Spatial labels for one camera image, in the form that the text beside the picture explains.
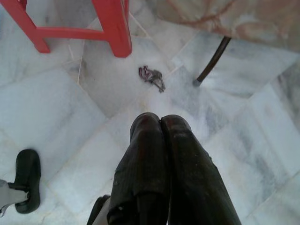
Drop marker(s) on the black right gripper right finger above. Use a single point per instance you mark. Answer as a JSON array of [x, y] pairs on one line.
[[192, 178]]

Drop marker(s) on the black robot foot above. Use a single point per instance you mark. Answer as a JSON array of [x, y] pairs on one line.
[[28, 178]]

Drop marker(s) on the red plastic stool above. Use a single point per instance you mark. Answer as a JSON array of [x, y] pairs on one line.
[[114, 28]]

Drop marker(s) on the grey robot leg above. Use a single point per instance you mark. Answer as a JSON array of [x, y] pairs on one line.
[[11, 197]]

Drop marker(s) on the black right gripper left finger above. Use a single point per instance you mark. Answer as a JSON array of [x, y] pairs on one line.
[[140, 168]]

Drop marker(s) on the marble pattern folding table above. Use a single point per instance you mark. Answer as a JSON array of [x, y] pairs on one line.
[[234, 18]]

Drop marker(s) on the dark metal table leg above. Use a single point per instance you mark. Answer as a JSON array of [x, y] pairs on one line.
[[211, 63]]

